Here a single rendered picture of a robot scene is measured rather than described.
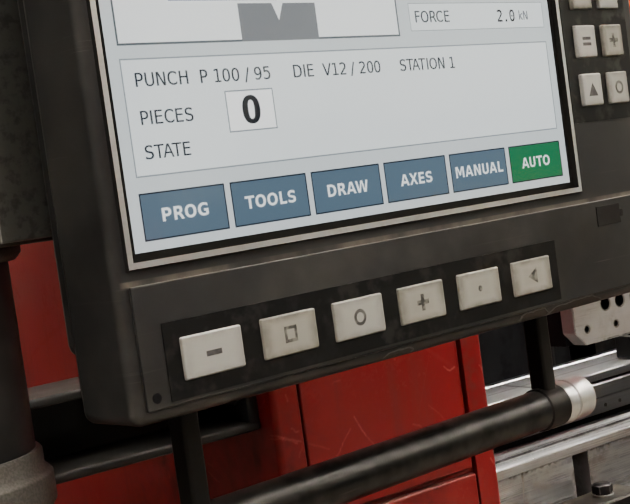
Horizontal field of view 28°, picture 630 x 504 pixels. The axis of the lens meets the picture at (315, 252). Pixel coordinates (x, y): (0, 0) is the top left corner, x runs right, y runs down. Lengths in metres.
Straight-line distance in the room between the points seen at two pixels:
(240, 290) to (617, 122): 0.35
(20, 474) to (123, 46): 0.24
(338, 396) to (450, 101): 0.43
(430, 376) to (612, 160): 0.39
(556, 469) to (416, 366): 0.50
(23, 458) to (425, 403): 0.56
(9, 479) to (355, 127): 0.27
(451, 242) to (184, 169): 0.19
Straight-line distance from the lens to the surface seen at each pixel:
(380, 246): 0.70
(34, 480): 0.71
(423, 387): 1.18
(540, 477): 1.62
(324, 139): 0.68
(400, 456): 0.74
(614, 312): 1.68
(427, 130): 0.74
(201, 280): 0.62
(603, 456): 1.70
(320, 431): 1.11
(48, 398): 1.00
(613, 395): 2.09
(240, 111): 0.64
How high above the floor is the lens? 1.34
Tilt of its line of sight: 3 degrees down
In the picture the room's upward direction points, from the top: 8 degrees counter-clockwise
